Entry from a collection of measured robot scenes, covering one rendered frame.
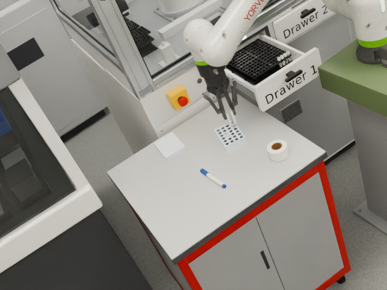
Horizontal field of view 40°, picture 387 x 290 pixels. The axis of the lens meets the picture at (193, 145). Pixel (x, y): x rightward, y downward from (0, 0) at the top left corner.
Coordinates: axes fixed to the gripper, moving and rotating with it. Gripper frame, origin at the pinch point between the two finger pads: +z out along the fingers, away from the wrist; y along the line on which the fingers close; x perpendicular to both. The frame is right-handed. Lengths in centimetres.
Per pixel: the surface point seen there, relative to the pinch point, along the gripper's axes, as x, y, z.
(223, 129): 1.0, -4.0, 4.7
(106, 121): 177, -57, 84
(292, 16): 34, 45, -7
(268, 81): -2.3, 16.7, -8.0
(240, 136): -6.9, -0.1, 4.8
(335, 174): 31, 45, 84
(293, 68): 0.1, 28.0, -6.9
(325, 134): 37, 47, 62
